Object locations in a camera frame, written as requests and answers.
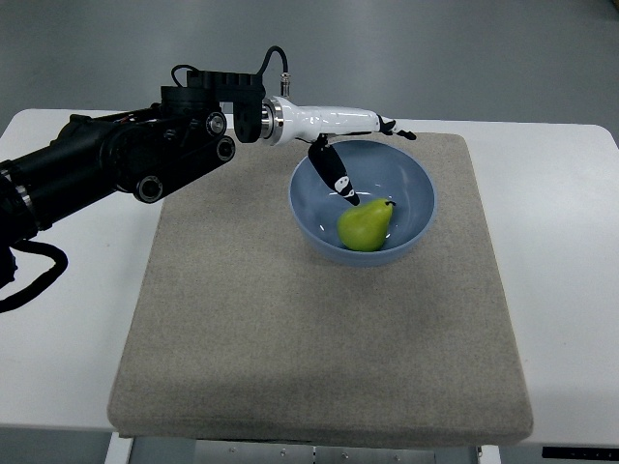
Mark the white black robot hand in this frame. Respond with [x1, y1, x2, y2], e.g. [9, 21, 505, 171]
[261, 97, 417, 206]

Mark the green pear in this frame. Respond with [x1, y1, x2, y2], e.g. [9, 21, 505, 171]
[337, 198, 397, 252]

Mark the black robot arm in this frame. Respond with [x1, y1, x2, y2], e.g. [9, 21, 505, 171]
[1, 45, 284, 312]

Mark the blue ceramic bowl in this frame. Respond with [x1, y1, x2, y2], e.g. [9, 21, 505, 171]
[288, 140, 437, 267]

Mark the beige fabric mat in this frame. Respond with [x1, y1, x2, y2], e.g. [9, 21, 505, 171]
[107, 133, 534, 448]

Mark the black braided cable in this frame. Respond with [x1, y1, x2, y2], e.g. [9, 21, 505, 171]
[0, 240, 70, 314]

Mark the metal table frame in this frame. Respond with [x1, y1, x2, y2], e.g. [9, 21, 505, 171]
[104, 433, 502, 463]

